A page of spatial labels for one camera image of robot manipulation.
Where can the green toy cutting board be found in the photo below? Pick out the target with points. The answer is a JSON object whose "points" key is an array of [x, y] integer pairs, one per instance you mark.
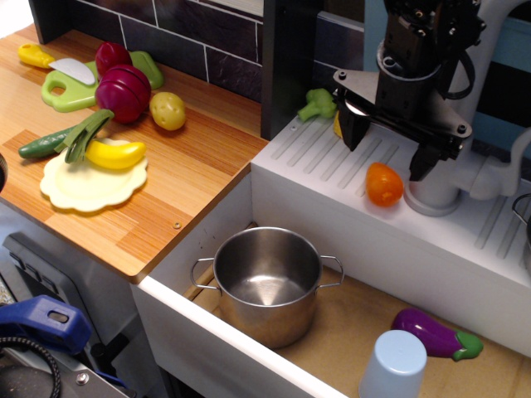
{"points": [[65, 94]]}

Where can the yellow toy piece behind gripper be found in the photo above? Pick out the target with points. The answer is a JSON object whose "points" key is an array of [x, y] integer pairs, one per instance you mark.
{"points": [[336, 126]]}

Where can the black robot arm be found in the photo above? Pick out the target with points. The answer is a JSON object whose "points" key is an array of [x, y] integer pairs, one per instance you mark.
{"points": [[423, 65]]}

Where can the stainless steel pot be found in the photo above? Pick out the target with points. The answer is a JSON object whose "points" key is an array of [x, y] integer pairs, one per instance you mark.
{"points": [[268, 279]]}

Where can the white toy faucet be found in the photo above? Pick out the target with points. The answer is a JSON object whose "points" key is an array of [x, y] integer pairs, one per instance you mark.
{"points": [[481, 177]]}

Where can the steel pot at right edge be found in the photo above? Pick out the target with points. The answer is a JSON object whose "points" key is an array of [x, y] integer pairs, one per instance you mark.
{"points": [[521, 210]]}

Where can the orange toy carrot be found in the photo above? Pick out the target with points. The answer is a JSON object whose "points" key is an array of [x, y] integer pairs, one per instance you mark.
{"points": [[383, 186]]}

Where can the blue plastic clamp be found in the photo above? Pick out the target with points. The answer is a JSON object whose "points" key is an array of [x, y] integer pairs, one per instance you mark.
{"points": [[47, 321]]}

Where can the light blue plastic cup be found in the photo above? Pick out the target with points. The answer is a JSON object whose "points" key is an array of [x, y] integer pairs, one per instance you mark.
{"points": [[396, 366]]}

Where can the yellow toy banana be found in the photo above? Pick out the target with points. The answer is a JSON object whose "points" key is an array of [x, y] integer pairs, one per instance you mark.
{"points": [[115, 157]]}

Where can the white toy sink unit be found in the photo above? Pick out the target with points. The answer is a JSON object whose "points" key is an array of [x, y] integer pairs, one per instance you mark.
{"points": [[464, 268]]}

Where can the yellow toy potato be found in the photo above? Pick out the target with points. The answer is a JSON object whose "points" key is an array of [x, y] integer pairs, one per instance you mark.
{"points": [[168, 111]]}

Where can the purple toy eggplant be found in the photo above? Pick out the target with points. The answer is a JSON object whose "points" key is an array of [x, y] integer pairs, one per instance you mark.
{"points": [[438, 340]]}

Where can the green toy broccoli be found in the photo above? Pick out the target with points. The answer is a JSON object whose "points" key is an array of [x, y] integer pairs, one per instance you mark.
{"points": [[319, 102]]}

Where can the small red toy plum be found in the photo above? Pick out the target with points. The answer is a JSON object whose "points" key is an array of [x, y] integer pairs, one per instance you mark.
{"points": [[110, 54]]}

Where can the pale yellow flower plate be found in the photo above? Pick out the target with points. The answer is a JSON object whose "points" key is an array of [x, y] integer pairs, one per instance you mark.
{"points": [[86, 187]]}

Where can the green toy cucumber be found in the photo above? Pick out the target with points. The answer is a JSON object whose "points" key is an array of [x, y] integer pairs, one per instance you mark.
{"points": [[50, 144]]}

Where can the yellow handled toy knife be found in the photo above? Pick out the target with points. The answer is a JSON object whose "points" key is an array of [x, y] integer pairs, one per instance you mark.
{"points": [[33, 55]]}

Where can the large red toy onion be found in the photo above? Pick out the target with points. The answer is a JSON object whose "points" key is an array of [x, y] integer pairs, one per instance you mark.
{"points": [[124, 90]]}

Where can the black metal gripper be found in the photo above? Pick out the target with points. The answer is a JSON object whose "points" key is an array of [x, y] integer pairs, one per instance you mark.
{"points": [[435, 126]]}

